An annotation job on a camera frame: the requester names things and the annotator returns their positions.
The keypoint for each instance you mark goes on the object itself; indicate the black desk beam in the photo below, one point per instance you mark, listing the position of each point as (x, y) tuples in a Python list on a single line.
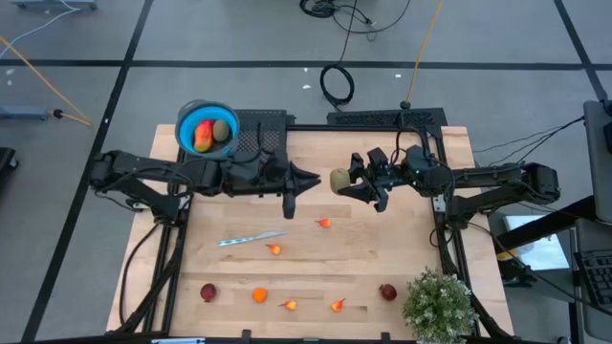
[(550, 223)]

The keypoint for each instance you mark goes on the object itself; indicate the grey desk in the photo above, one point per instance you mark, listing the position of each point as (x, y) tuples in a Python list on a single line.
[(588, 329)]

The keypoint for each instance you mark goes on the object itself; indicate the green artificial potted plant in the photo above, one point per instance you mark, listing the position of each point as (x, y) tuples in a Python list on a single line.
[(437, 306)]

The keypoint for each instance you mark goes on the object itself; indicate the round toy orange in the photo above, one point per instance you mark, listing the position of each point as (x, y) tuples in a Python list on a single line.
[(259, 295)]

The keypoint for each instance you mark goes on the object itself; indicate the white paper sheet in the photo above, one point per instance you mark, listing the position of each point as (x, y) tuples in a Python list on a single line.
[(535, 243)]

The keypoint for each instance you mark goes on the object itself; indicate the black perforated metal plate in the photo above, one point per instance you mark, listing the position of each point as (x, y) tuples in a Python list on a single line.
[(382, 118)]

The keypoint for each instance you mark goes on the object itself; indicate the grey monitor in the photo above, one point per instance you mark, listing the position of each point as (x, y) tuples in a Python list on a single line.
[(597, 157)]

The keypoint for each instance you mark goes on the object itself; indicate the red yellow toy mango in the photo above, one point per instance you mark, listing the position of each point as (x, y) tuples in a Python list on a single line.
[(204, 136)]

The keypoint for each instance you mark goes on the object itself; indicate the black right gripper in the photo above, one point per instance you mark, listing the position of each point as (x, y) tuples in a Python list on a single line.
[(382, 179)]

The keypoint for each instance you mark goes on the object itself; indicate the brown green toy kiwi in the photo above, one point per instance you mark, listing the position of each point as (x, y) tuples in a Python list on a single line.
[(221, 130), (339, 180)]

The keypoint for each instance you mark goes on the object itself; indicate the dark red toy pomegranate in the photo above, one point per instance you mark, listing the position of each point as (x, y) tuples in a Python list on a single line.
[(388, 292), (208, 292)]

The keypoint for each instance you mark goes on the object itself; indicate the black keyboard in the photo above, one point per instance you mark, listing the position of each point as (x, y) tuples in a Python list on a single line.
[(600, 279)]

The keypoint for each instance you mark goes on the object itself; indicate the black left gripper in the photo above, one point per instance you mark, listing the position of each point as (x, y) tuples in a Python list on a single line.
[(275, 177)]

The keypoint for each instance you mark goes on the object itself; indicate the blue collapsible bowl grey rim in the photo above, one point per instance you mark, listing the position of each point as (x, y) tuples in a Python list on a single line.
[(189, 126)]

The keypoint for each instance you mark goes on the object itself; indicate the black perforated riser shelf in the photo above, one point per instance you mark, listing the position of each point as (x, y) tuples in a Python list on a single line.
[(275, 126)]

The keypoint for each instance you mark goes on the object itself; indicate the grey cart base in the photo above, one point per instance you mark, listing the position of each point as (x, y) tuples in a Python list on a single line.
[(52, 4), (24, 113)]

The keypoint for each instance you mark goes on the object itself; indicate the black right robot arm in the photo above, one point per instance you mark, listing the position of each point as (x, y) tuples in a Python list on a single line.
[(502, 174)]

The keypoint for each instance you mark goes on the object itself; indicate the black floor object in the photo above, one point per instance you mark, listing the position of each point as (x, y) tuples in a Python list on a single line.
[(6, 157)]

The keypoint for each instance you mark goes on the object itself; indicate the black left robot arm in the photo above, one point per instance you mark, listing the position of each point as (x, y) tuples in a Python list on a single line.
[(143, 165)]

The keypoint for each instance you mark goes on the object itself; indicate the small orange yellow toy pear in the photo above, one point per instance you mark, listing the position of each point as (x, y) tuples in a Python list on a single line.
[(290, 305), (325, 222), (337, 306), (275, 249)]

